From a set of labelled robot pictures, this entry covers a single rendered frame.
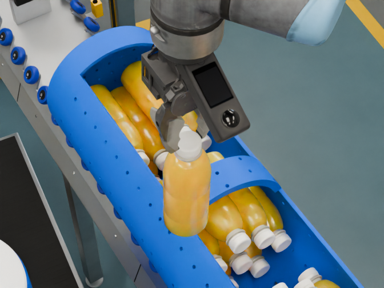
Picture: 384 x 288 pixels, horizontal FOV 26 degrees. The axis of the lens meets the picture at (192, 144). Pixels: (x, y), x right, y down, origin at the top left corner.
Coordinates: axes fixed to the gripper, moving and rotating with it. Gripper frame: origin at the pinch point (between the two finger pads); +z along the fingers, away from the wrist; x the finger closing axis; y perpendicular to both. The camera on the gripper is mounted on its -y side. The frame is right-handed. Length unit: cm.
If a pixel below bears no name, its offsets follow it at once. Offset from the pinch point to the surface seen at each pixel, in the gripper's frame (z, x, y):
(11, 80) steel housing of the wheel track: 67, 0, 80
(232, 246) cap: 34.5, -9.4, -2.4
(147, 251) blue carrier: 42.5, 1.9, 8.1
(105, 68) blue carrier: 40, -12, 50
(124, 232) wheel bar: 61, -1, 23
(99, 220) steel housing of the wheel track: 67, 0, 32
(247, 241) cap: 34.1, -12.1, -3.1
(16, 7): 56, -9, 92
